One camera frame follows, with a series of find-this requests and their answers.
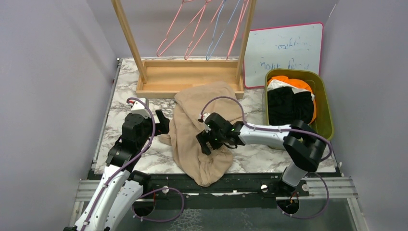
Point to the blue wire hanger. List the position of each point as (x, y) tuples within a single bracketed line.
[(219, 28)]

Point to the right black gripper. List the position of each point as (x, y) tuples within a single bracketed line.
[(202, 138)]

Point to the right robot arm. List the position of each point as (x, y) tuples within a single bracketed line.
[(304, 146)]

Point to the pink framed whiteboard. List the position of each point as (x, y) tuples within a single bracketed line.
[(296, 47)]

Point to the black shorts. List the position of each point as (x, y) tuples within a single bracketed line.
[(284, 106)]

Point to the orange shorts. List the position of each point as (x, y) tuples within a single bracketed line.
[(295, 82)]

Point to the olive green plastic bin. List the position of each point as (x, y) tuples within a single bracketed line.
[(323, 124)]

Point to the pink hanger of black shorts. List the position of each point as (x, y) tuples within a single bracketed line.
[(200, 31)]

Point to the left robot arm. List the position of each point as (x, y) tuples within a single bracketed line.
[(121, 185)]

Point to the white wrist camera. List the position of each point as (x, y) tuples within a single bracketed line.
[(138, 108), (204, 119)]

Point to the pink wire hanger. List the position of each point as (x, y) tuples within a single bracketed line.
[(239, 22)]

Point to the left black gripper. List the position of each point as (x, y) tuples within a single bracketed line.
[(163, 127)]

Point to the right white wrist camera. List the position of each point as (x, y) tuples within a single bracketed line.
[(204, 119)]

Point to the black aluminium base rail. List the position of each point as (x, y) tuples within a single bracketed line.
[(240, 190)]

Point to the wooden clothes rack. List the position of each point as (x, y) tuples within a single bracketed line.
[(163, 78)]

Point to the white shorts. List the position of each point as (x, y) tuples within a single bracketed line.
[(275, 84)]

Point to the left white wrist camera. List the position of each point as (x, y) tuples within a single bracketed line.
[(138, 108)]

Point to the beige shorts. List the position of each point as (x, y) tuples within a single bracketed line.
[(216, 97)]

